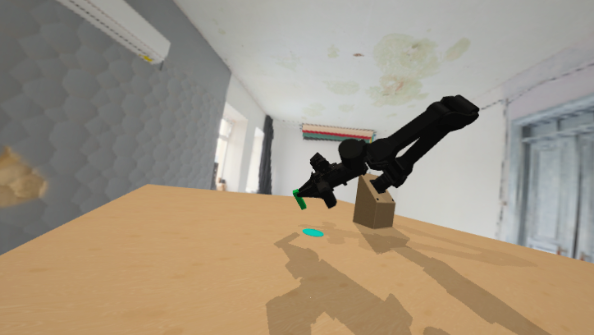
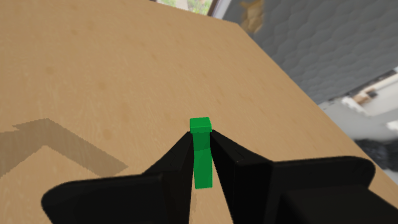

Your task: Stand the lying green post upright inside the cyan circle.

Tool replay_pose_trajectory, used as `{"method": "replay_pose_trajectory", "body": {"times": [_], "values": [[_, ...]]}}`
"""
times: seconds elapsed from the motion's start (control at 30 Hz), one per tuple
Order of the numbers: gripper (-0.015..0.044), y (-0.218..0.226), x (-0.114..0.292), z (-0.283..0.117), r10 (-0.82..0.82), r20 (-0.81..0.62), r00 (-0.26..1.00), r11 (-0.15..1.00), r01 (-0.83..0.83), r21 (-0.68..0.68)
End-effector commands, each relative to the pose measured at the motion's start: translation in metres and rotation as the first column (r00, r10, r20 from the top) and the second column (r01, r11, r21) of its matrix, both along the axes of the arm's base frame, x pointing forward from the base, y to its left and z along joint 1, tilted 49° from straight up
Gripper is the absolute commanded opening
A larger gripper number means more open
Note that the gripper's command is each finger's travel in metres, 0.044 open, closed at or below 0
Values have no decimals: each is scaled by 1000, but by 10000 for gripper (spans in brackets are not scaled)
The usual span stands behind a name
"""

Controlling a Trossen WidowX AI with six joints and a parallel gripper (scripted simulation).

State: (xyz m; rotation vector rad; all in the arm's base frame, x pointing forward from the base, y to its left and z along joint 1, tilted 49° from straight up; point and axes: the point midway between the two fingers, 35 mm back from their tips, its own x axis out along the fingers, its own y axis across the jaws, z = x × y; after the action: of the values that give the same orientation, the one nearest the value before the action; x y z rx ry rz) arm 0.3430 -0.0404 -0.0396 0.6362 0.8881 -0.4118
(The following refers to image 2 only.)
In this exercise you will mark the green rectangular post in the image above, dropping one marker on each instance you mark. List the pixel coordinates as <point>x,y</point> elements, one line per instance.
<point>201,128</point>

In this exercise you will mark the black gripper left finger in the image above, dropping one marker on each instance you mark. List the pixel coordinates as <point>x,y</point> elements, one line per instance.
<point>161,194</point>

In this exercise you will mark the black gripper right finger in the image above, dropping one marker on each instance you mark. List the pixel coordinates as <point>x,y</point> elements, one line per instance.
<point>252,184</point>

